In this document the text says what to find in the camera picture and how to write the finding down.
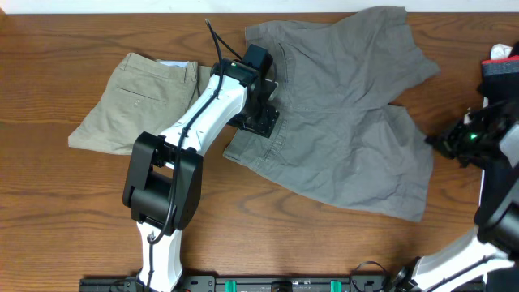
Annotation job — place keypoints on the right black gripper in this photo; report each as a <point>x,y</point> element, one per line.
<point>446,140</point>

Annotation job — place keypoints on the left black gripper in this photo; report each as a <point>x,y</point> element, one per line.
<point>265,124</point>

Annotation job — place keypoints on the grey shorts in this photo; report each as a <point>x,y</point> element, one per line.
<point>340,138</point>

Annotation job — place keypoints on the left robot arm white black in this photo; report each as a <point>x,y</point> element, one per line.
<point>163,185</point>

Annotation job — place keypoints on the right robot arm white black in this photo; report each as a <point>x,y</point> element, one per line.
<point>491,244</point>

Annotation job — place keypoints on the dark clothes pile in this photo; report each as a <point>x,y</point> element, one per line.
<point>500,79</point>

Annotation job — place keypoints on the folded khaki shorts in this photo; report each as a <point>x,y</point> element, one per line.
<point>142,94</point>

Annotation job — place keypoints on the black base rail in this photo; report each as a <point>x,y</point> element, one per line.
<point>215,284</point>

